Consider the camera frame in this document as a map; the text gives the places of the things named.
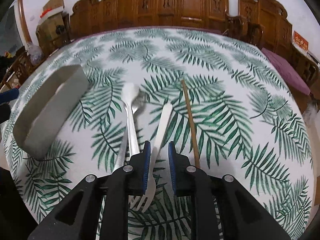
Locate grey metal tray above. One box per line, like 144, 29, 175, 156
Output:
13, 64, 89, 160

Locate white plastic fork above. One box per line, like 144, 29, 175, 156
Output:
130, 103, 173, 213

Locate dark brown chopstick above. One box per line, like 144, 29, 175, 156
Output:
181, 80, 200, 168

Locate metal spoon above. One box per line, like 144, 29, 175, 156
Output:
113, 91, 146, 171

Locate white plastic spoon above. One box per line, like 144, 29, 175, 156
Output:
121, 82, 140, 156

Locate stacked cardboard boxes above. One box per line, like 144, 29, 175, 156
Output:
36, 0, 71, 57

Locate palm leaf tablecloth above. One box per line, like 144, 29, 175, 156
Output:
2, 28, 314, 239

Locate purple seat cushion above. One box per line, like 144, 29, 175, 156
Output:
261, 48, 310, 95

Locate carved wooden sofa bench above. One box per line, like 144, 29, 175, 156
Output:
70, 0, 228, 38

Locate carved wooden armchair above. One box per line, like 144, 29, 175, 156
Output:
227, 0, 319, 87

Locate red sign card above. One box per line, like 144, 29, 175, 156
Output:
293, 31, 309, 51

